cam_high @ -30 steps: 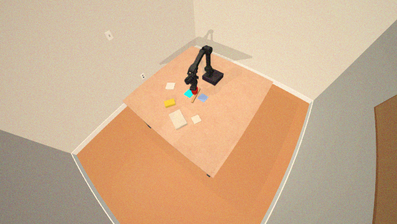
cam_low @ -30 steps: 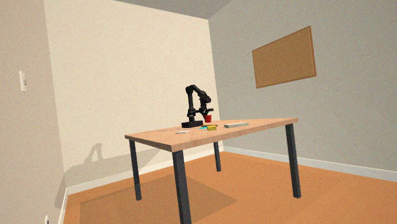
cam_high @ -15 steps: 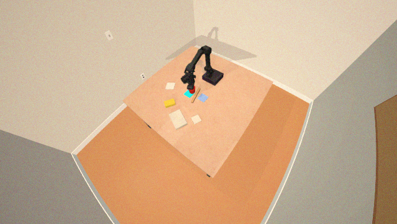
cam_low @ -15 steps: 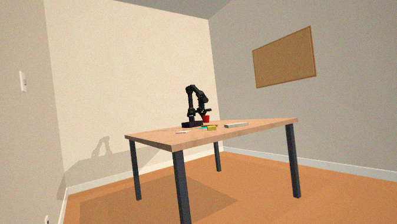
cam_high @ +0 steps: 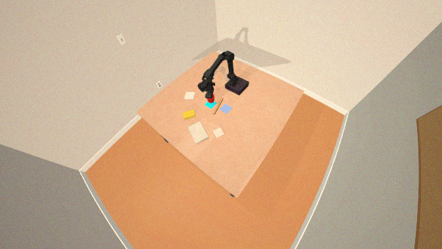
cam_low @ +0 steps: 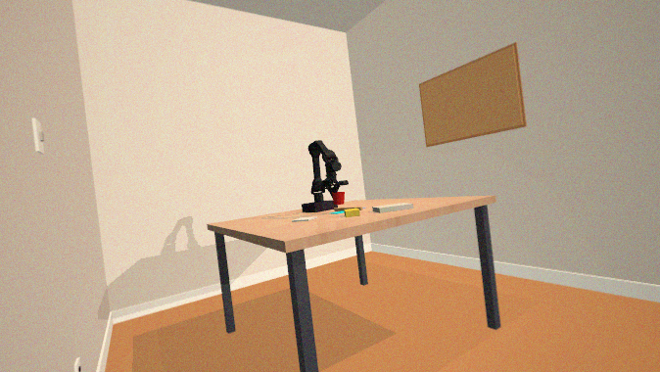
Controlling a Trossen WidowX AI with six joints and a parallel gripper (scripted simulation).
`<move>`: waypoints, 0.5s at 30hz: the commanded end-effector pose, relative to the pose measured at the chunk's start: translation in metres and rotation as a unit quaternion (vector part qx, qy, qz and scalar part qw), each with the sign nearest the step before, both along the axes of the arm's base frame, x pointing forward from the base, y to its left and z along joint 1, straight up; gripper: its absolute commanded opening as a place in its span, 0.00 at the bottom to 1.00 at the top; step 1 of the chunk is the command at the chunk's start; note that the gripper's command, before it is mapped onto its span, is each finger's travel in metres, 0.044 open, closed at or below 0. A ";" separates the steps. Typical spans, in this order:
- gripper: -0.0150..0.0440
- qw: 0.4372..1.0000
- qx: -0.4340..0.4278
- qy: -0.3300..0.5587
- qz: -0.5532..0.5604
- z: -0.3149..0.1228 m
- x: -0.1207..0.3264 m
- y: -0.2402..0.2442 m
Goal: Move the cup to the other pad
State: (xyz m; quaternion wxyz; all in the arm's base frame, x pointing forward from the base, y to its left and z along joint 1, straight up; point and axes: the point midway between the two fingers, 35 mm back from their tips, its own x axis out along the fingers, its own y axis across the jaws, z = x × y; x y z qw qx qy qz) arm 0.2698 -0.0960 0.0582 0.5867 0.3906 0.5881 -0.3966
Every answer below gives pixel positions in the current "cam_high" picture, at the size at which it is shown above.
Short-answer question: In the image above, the yellow rectangular block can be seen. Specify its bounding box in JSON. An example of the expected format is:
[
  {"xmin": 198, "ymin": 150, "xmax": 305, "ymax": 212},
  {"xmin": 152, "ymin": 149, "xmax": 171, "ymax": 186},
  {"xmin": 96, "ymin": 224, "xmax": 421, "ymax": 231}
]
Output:
[{"xmin": 183, "ymin": 109, "xmax": 195, "ymax": 120}]

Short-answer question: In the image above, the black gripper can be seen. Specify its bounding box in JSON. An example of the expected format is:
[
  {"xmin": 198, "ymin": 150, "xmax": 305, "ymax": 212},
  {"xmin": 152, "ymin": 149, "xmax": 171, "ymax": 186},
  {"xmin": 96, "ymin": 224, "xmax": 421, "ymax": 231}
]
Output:
[{"xmin": 205, "ymin": 82, "xmax": 215, "ymax": 98}]

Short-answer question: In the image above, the red cup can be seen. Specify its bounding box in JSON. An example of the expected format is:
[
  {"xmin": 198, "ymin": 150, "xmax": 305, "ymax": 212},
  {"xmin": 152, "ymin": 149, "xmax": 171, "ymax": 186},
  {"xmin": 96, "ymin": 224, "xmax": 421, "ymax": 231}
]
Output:
[{"xmin": 207, "ymin": 94, "xmax": 214, "ymax": 103}]

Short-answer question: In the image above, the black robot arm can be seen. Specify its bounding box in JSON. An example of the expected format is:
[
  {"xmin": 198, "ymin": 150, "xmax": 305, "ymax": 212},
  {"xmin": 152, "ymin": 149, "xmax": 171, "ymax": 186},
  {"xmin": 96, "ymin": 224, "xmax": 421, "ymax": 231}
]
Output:
[{"xmin": 198, "ymin": 51, "xmax": 238, "ymax": 92}]

